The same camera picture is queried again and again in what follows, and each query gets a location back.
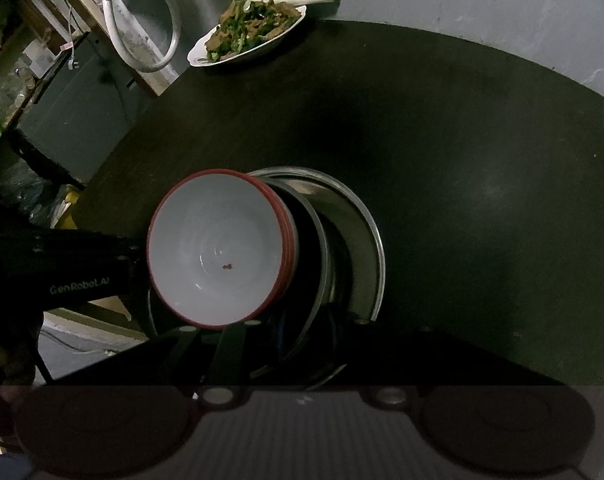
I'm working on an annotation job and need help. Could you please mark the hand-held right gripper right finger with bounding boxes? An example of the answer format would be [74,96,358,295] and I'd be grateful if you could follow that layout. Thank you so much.
[327,309,555,407]

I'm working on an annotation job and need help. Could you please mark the large steel plate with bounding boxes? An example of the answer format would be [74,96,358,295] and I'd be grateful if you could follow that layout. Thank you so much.
[246,166,386,392]

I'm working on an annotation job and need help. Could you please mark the white hose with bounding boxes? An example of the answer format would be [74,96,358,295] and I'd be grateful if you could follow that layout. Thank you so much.
[101,0,183,74]

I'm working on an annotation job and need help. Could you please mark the steel bowl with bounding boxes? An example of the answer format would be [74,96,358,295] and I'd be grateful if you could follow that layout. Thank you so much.
[149,179,333,380]

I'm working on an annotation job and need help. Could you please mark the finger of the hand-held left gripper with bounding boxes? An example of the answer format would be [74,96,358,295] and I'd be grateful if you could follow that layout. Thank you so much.
[114,240,153,293]

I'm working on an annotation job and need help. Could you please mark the white oval plate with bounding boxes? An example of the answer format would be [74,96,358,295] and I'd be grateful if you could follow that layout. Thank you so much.
[187,3,309,69]

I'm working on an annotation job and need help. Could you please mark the white ceramic bowl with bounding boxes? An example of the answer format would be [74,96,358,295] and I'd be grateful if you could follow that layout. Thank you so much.
[145,168,283,330]
[242,172,299,307]

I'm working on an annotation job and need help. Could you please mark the wooden door frame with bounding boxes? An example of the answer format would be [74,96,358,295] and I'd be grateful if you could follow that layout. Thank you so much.
[31,0,179,97]

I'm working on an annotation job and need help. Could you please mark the yellow jerrycan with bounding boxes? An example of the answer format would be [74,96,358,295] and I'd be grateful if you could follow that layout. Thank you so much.
[51,184,81,231]

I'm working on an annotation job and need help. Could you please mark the black cable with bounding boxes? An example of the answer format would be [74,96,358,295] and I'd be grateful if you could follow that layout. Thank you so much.
[26,310,54,387]

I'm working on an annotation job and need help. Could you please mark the stir-fried green vegetables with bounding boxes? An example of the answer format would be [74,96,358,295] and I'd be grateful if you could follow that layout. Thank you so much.
[204,0,303,64]

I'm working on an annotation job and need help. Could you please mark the thin white cable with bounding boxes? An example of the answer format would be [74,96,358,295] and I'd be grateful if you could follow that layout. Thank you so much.
[63,4,81,72]

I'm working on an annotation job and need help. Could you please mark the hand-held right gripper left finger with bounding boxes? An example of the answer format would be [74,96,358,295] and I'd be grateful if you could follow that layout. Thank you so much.
[156,317,285,405]

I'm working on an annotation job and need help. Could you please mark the grey cabinet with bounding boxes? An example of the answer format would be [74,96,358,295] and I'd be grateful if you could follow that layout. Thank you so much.
[16,34,155,187]

